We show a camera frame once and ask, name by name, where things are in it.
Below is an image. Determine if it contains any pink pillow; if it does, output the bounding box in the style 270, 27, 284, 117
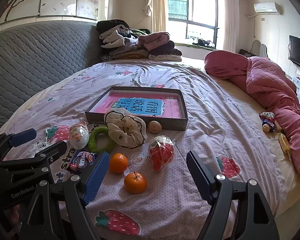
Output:
204, 50, 250, 80

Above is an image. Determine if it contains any cream black-trimmed scrunchie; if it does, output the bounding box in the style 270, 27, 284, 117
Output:
104, 111, 148, 150

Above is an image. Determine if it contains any blue snack packet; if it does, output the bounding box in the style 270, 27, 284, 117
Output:
66, 150, 99, 174

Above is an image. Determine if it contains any walnut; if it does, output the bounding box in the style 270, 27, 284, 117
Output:
147, 120, 162, 134

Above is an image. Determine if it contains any white snack packet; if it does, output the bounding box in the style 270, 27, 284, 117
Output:
69, 121, 90, 148

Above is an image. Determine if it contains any window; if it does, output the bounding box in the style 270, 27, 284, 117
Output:
166, 0, 219, 49

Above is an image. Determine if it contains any pink and blue book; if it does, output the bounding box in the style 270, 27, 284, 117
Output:
90, 92, 183, 118

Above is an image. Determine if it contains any red snack packet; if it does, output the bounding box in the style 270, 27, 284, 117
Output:
149, 135, 175, 172

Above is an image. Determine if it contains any cream curtain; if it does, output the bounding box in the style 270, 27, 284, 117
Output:
144, 0, 167, 33
222, 0, 240, 53

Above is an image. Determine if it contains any small orange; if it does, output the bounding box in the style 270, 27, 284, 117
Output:
109, 153, 129, 174

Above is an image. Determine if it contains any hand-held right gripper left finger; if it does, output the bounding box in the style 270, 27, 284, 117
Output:
19, 151, 110, 240

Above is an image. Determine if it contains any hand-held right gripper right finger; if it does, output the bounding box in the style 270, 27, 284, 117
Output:
186, 151, 280, 240

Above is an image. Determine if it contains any pile of folded clothes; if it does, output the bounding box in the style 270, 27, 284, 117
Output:
96, 19, 183, 62

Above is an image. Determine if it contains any grey cardboard box tray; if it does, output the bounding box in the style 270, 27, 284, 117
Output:
84, 86, 188, 132

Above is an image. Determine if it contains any grey quilted headboard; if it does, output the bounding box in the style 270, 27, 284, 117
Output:
0, 20, 100, 140

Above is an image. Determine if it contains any orange with stem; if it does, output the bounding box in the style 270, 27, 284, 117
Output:
124, 171, 147, 194

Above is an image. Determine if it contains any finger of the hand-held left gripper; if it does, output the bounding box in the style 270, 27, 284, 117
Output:
0, 129, 37, 160
0, 140, 67, 178

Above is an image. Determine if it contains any dark clothes heap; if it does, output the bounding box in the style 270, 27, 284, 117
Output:
192, 39, 215, 48

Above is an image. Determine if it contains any pink quilt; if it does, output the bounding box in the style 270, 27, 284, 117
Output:
230, 56, 300, 175

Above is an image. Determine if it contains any small blue toy figure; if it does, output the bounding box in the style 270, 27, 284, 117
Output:
262, 120, 275, 133

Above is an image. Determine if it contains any green fuzzy ring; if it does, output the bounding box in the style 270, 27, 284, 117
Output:
87, 126, 115, 153

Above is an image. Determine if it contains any person's left hand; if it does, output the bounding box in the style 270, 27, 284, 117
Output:
5, 205, 21, 230

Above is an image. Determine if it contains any strawberry print bed sheet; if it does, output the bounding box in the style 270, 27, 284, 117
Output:
0, 61, 288, 240

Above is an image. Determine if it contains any yellow snack packet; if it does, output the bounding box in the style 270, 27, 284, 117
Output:
277, 133, 289, 153

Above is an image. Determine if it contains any white arched mirror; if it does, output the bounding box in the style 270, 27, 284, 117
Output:
251, 40, 268, 58

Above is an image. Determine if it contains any white air conditioner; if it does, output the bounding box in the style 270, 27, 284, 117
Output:
254, 2, 278, 13

